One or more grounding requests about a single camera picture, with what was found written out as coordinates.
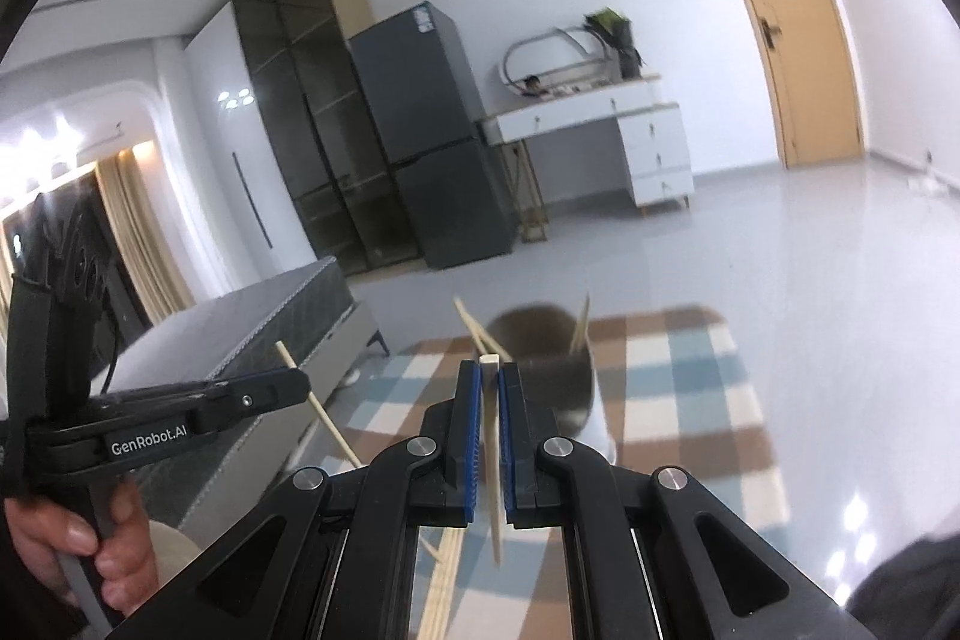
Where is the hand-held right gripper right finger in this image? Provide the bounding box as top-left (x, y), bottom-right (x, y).
top-left (497, 361), bottom-right (865, 640)

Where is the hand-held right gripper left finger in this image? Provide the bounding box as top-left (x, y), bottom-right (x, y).
top-left (109, 361), bottom-right (485, 640)

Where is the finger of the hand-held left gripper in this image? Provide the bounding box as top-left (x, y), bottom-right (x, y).
top-left (191, 366), bottom-right (312, 440)

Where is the pale wooden chopstick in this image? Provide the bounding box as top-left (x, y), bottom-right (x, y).
top-left (478, 353), bottom-right (506, 568)
top-left (568, 290), bottom-right (595, 357)
top-left (453, 298), bottom-right (517, 362)
top-left (274, 340), bottom-right (365, 470)

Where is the metal utensil holder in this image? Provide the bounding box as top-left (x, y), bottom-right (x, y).
top-left (491, 302), bottom-right (620, 462)

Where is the bunch of chopsticks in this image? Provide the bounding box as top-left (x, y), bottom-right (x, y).
top-left (417, 526), bottom-right (467, 640)

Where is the person's left hand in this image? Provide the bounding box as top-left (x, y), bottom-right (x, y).
top-left (4, 479), bottom-right (152, 618)

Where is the grey mattress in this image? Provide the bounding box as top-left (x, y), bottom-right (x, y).
top-left (90, 256), bottom-right (355, 398)

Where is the checkered mat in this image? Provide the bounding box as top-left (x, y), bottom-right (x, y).
top-left (296, 306), bottom-right (793, 640)

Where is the beige curtain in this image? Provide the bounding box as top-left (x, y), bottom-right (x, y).
top-left (94, 139), bottom-right (198, 328)

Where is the beige woven cushion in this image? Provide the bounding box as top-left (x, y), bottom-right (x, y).
top-left (148, 521), bottom-right (198, 582)

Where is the white wardrobe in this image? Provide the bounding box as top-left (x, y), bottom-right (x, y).
top-left (183, 2), bottom-right (320, 305)

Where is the gold metal stool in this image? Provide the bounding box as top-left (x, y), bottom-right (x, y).
top-left (508, 140), bottom-right (550, 245)

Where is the dark glass wardrobe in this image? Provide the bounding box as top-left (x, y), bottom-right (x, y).
top-left (231, 0), bottom-right (422, 278)

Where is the dark grey refrigerator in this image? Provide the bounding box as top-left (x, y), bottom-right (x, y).
top-left (346, 0), bottom-right (520, 272)

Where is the white dressing table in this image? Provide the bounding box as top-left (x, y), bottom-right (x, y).
top-left (478, 74), bottom-right (695, 223)

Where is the oval mirror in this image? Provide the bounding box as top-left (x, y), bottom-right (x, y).
top-left (498, 26), bottom-right (611, 96)

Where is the potted green plant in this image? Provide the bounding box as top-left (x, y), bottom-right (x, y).
top-left (583, 7), bottom-right (647, 82)

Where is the wooden door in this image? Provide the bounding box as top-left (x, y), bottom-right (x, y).
top-left (688, 0), bottom-right (871, 169)

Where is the black cable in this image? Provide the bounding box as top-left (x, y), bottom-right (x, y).
top-left (100, 301), bottom-right (123, 395)

